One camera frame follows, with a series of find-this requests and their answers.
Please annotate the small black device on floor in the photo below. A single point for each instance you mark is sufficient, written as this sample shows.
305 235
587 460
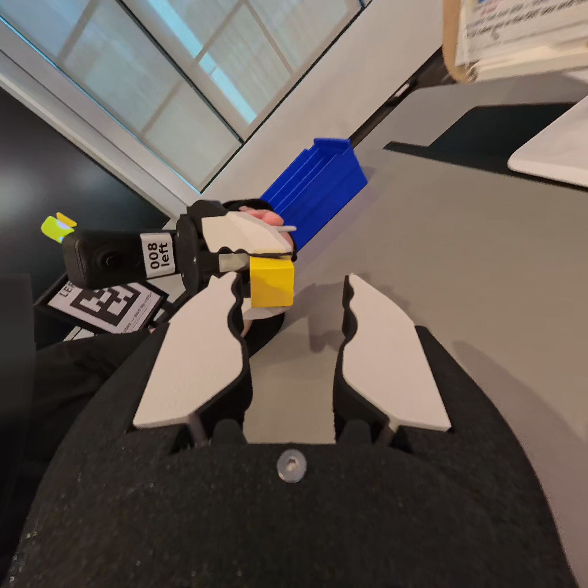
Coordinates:
402 90

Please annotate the white document stand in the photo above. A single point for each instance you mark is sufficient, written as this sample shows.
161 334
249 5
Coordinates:
556 151

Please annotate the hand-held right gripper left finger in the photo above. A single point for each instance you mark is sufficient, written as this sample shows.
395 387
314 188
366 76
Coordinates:
193 367

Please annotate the yellow wooden cube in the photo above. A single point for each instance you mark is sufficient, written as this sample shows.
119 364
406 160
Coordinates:
271 285

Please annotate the person's left forearm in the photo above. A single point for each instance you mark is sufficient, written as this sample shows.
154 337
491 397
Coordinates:
92 367

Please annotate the black desk cover flap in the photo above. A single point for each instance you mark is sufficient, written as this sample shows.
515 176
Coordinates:
482 133

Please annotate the large window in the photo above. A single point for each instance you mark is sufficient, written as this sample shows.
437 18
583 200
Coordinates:
160 92

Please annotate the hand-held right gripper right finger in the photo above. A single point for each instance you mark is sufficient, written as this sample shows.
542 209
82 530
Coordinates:
390 372

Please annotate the person's left hand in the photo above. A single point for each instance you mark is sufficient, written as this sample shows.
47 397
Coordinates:
262 215

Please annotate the blue plastic bin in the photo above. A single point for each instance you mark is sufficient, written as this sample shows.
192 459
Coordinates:
321 188

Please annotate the printed instruction sheet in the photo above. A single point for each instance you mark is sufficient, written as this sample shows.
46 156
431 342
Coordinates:
528 23

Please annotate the black monitor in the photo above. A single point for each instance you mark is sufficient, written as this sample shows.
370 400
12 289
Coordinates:
46 160

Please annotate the yellow-green paper tag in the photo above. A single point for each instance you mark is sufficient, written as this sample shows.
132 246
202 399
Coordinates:
53 228

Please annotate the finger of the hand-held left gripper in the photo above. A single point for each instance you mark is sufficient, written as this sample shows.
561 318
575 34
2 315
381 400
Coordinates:
264 312
243 232

